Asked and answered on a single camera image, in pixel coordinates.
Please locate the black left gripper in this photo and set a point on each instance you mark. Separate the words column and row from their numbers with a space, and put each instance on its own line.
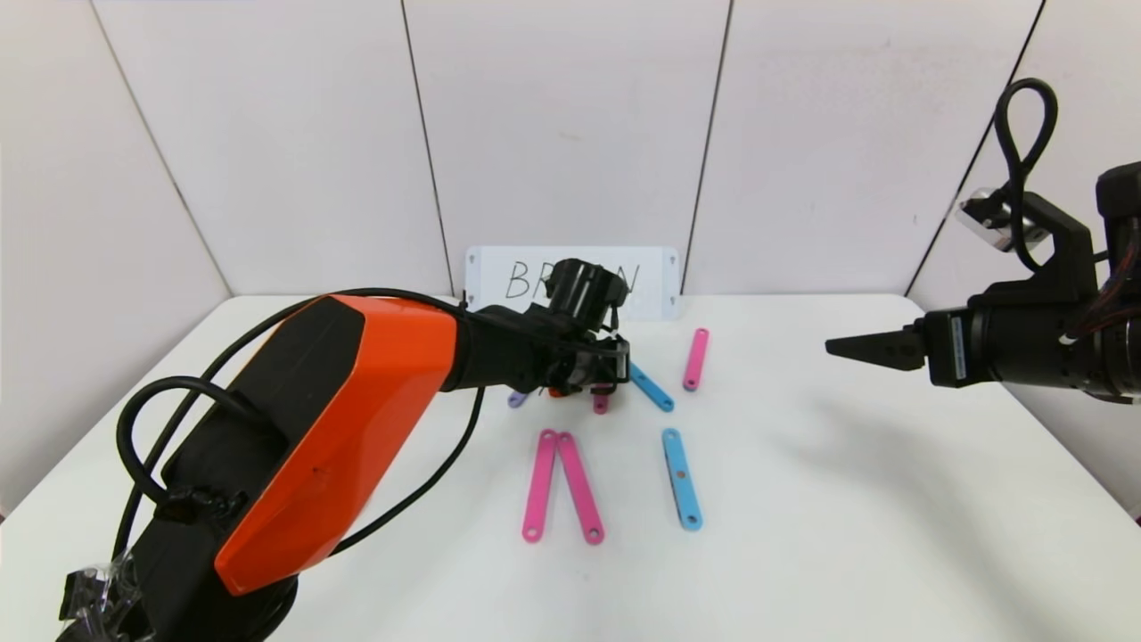
column 599, row 366

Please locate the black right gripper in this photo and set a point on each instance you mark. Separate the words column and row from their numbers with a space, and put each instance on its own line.
column 950, row 347

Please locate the pink bar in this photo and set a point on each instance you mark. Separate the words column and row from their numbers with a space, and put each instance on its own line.
column 540, row 486
column 696, row 360
column 579, row 486
column 601, row 406

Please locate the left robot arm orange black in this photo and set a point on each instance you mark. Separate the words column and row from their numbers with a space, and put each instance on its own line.
column 339, row 401

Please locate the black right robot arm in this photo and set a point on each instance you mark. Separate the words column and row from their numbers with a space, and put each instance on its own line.
column 1123, row 357

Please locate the white BRAIN word card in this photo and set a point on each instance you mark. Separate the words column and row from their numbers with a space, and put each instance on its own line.
column 660, row 285

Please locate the light blue flat bar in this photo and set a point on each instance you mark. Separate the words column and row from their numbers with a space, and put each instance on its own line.
column 651, row 390
column 682, row 480

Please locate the short purple flat bar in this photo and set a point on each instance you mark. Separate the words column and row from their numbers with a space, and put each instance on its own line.
column 516, row 400

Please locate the clear plastic wrap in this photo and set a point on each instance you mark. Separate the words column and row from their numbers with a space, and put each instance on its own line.
column 94, row 597

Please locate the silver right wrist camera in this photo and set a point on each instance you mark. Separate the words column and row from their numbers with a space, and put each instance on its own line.
column 985, row 214

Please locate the black right camera bracket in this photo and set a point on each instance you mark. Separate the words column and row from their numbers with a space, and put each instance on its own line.
column 1065, row 245

